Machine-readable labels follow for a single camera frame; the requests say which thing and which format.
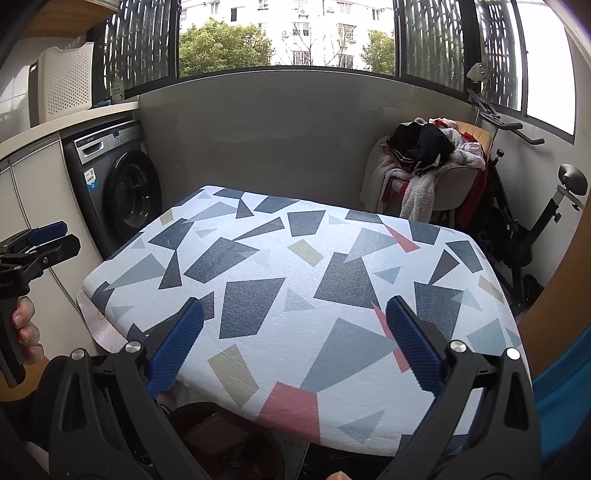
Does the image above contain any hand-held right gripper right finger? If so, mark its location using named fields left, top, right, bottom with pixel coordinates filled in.
left=369, top=295, right=543, bottom=480

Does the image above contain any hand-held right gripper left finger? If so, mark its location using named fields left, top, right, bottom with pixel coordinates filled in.
left=48, top=298, right=218, bottom=480

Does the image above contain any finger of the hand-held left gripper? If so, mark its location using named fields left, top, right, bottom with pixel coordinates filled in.
left=0, top=220, right=69, bottom=254
left=27, top=234, right=81, bottom=268

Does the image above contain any dark brown trash bin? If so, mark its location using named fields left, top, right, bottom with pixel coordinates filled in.
left=167, top=401, right=287, bottom=480

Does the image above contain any person's left hand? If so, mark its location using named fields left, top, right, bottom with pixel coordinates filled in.
left=11, top=295, right=44, bottom=365

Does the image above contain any white cabinet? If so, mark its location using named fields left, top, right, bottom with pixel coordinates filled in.
left=0, top=102, right=139, bottom=370

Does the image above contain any grey front-load washing machine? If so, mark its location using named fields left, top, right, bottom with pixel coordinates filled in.
left=62, top=119, right=163, bottom=259

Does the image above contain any geometric patterned tablecloth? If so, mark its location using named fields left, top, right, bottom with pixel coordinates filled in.
left=82, top=185, right=532, bottom=445

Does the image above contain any black exercise bike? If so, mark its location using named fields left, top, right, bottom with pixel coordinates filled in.
left=466, top=65, right=589, bottom=315

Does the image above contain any white perforated laundry basket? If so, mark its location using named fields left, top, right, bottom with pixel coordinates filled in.
left=38, top=41, right=95, bottom=123

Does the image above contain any wooden door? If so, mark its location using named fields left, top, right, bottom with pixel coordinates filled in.
left=517, top=152, right=591, bottom=377

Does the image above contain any beige chair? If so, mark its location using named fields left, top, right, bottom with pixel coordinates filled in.
left=362, top=117, right=495, bottom=227

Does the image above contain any pile of clothes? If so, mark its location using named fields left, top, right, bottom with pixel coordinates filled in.
left=376, top=117, right=488, bottom=221

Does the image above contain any perforated metal window screen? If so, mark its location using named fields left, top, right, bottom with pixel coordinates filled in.
left=90, top=0, right=181, bottom=97
left=394, top=0, right=529, bottom=109

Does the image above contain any wooden wall shelf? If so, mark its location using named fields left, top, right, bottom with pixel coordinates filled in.
left=23, top=0, right=121, bottom=40

